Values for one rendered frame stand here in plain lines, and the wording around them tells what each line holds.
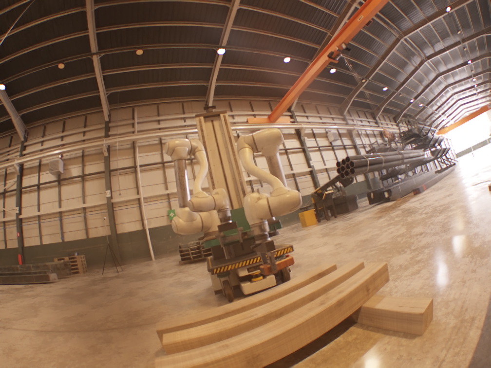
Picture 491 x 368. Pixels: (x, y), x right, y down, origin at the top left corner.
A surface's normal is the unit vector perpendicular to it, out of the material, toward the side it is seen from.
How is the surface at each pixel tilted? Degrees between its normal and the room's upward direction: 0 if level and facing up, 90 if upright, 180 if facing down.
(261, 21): 171
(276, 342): 90
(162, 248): 90
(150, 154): 90
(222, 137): 90
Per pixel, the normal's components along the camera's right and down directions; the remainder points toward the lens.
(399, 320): -0.91, 0.15
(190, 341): 0.33, -0.28
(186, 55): 0.30, 0.89
